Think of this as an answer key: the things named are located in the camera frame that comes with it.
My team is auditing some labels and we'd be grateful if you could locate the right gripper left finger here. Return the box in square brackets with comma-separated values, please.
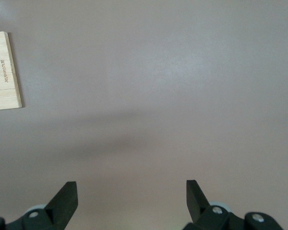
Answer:
[0, 181, 78, 230]

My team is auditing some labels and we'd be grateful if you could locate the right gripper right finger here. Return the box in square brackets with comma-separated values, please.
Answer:
[183, 179, 286, 230]

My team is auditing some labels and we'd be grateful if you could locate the brown table mat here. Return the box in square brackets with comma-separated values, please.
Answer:
[0, 0, 288, 230]

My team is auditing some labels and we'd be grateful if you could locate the wooden cutting board metal handle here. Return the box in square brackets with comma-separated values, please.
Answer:
[0, 31, 23, 112]

